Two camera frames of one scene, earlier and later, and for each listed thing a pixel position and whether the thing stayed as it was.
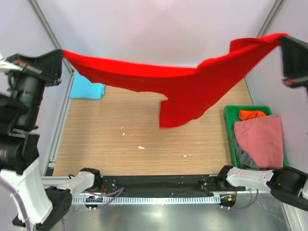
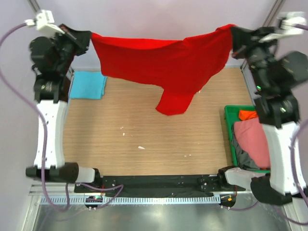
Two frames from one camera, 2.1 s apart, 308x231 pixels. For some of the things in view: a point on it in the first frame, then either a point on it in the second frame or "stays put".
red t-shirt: [192, 95] to [179, 68]
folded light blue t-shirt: [83, 88] stays put
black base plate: [166, 185] stays put
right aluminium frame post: [269, 18] stays put
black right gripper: [295, 54] to [245, 41]
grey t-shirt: [245, 161] stays put
